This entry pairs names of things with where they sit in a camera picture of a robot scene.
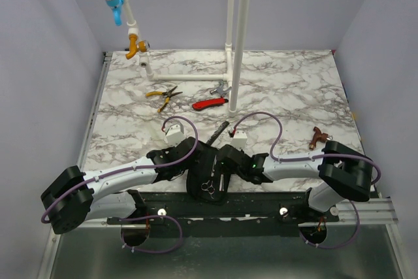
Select black hair comb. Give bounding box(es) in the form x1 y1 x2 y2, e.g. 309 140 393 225
206 121 229 146

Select black fabric tool case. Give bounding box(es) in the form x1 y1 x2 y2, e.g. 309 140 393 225
186 142 231 205

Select silver hair scissors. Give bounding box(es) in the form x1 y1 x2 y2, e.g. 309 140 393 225
201 157 218 200

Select silver thinning scissors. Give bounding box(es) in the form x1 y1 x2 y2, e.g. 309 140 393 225
219 174 225 191

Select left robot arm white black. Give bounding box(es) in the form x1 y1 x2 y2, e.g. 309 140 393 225
40 137 199 234

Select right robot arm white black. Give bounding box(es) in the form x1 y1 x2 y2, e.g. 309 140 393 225
215 140 377 222

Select red utility knife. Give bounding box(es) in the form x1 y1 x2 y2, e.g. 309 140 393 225
192 97 229 111

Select brown faucet tap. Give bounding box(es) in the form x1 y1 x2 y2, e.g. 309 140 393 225
308 127 333 150

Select orange faucet tap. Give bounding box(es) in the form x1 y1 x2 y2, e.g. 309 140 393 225
125 34 150 59

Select blue faucet tap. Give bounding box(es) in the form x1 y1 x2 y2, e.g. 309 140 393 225
105 0 125 26

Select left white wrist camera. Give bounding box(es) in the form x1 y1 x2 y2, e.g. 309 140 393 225
165 122 185 146

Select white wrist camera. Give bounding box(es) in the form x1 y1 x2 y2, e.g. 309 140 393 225
165 122 185 146
231 131 248 150

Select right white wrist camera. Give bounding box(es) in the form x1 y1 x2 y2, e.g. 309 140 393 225
231 131 248 150

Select yellow handled pliers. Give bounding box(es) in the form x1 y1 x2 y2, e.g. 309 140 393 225
146 86 182 112

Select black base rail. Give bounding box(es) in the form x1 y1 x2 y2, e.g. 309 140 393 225
65 190 330 237

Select white PVC pipe frame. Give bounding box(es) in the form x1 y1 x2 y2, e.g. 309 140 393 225
121 0 249 116

